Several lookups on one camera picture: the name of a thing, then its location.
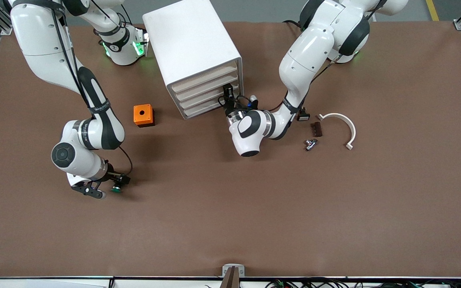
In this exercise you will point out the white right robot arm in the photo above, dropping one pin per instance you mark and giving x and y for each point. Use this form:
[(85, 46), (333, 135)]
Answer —
[(42, 44)]

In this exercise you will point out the orange button box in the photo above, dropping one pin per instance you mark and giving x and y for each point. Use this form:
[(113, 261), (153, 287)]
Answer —
[(137, 116)]

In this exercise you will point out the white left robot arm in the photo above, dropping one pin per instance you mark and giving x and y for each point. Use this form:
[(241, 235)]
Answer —
[(306, 52)]

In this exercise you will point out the white curved plastic clamp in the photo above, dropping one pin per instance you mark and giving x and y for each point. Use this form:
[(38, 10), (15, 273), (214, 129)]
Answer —
[(353, 132)]

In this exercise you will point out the brown post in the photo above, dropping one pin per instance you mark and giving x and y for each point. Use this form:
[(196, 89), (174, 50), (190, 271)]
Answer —
[(232, 280)]

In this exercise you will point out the chrome metal pipe fitting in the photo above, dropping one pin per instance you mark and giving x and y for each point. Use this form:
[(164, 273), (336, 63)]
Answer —
[(310, 144)]

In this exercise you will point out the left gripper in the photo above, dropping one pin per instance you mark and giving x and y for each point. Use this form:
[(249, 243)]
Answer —
[(229, 108)]

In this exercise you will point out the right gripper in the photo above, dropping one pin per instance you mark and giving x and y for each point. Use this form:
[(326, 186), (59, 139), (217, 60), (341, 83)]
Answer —
[(115, 177)]

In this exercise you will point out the grey metal bracket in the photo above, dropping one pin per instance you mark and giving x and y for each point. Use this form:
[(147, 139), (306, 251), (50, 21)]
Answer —
[(226, 270)]

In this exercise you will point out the green push button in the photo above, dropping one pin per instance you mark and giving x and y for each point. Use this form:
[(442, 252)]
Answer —
[(116, 189)]

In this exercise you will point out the dark brown cylinder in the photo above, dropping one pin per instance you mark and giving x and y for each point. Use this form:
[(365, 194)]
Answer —
[(316, 129)]

